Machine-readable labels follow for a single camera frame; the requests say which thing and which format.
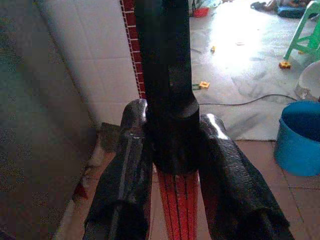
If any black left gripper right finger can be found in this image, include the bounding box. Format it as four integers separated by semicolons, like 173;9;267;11
198;112;295;240

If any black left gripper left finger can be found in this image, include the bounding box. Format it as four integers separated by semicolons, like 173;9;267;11
83;98;154;240

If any yellow-green dustpan red handle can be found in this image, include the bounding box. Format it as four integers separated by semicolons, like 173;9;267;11
135;0;201;240

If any small red wedge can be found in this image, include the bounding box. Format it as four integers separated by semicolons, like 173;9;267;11
73;183;90;200

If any dark grey fridge foot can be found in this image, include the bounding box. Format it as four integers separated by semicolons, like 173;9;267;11
98;121;122;154

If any blue plastic bucket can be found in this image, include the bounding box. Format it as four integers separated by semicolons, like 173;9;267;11
273;100;320;177

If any green and yellow toy block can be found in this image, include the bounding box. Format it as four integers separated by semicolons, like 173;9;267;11
191;80;211;91

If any stainless steel fridge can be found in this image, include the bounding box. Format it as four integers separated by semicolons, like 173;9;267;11
0;0;101;240

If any white plastic bucket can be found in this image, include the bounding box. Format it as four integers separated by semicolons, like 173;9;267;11
294;61;320;101

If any green plastic stool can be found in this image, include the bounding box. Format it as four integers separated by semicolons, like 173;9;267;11
283;0;320;61

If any red plastic basket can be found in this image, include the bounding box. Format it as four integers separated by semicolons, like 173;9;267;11
193;7;211;18

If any dark garment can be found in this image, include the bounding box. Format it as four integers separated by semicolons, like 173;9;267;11
250;0;276;11

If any black floor cable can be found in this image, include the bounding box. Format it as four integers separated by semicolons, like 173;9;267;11
199;93;299;106

